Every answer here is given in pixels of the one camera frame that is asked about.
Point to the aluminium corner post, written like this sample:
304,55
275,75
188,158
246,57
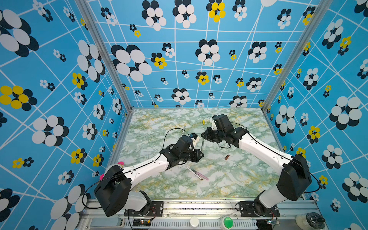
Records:
320,12
97,38

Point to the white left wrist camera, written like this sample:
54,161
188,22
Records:
195,139

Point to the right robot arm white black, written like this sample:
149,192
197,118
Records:
294,175

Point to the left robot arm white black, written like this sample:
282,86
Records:
113,192

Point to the white grey pen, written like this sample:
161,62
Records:
196,175

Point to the pink pen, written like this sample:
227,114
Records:
200,175

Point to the aluminium corner post right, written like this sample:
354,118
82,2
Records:
320,12

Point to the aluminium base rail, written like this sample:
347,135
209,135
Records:
175,214

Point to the white round button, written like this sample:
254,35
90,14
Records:
194,222

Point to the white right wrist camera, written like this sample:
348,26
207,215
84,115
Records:
214,122

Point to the aluminium corner post left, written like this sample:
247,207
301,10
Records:
97,38

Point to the plush toy with glasses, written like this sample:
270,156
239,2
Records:
120,164

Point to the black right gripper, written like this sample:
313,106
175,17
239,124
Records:
207,136

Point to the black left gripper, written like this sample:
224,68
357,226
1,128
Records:
197,156

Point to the tape roll spool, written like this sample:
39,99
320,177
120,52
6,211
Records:
310,221

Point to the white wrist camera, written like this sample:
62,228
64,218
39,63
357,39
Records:
214,122
195,139

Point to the green push button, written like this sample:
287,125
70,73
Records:
226,223

